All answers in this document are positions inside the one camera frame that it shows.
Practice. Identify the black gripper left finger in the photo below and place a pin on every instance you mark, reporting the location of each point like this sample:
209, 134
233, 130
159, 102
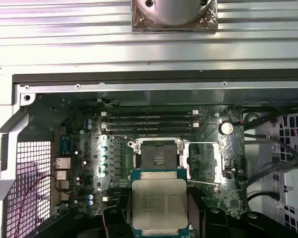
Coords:
125, 218

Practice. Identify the silver network port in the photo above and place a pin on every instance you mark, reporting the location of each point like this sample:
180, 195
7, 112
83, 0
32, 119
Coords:
63, 163

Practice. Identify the black RAM slot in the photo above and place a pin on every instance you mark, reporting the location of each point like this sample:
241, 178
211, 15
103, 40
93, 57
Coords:
149, 113
149, 124
149, 130
149, 119

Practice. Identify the teal-topped capacitor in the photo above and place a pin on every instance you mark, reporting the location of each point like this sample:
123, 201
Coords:
104, 165
104, 173
104, 158
104, 149

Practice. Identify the metal socket cover frame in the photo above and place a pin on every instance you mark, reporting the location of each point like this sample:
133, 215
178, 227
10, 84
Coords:
217, 163

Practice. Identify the blue rear port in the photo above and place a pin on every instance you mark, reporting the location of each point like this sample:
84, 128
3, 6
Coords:
65, 143

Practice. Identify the CPU socket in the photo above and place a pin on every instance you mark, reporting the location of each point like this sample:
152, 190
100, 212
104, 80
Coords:
159, 153

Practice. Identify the silver metal rear port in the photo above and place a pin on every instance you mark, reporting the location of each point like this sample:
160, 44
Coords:
62, 196
62, 175
62, 184

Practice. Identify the green motherboard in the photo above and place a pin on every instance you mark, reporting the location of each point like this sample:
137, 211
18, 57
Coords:
208, 117

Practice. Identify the grey metal PC case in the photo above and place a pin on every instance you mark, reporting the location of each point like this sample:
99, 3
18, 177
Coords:
149, 86

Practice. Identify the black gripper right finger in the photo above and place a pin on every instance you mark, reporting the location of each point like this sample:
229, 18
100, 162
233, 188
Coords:
196, 218

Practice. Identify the thin metal locking lever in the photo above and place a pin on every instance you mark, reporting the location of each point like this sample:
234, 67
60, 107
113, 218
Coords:
204, 182

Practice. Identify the silver-topped CPU chip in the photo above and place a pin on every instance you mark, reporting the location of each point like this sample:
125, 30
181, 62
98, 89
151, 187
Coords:
159, 205

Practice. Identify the round silver coin battery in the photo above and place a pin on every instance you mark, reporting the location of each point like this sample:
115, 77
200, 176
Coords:
226, 127

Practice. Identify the white perforated drive cage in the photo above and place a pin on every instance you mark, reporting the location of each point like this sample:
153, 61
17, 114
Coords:
295, 178

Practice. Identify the blue-topped capacitor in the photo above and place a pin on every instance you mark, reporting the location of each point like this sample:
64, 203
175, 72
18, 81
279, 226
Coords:
89, 126
90, 203
89, 121
90, 197

